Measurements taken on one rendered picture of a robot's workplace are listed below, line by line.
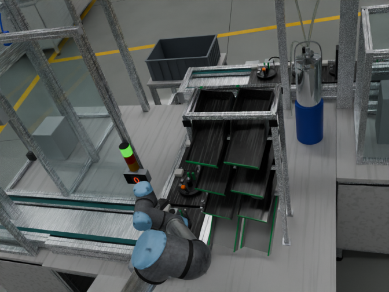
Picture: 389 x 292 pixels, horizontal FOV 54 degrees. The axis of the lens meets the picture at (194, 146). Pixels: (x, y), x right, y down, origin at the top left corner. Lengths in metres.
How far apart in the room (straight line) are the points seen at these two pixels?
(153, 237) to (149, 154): 1.49
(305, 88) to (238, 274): 1.02
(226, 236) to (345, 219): 0.93
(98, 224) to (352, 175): 1.42
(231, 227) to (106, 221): 0.77
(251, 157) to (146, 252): 0.53
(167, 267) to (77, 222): 1.24
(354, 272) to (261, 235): 1.22
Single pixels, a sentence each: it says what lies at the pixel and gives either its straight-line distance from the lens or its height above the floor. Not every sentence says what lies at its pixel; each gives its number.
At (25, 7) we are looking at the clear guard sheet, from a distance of 2.85.
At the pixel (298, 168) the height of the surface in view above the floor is 0.86.
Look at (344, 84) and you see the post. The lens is 2.53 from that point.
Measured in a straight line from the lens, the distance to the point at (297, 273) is 1.87.
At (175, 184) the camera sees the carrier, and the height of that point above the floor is 0.97.
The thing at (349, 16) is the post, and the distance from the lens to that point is 2.31.
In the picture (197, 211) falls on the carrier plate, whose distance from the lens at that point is 1.99.
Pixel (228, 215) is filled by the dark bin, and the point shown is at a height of 1.20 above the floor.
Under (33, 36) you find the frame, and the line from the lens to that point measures 1.66.
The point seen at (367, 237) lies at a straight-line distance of 2.65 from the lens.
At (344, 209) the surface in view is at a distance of 2.42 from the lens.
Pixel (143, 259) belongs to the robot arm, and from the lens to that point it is 1.11.
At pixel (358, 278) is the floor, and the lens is 2.85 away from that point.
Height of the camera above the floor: 2.50
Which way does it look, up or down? 41 degrees down
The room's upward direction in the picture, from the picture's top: 17 degrees counter-clockwise
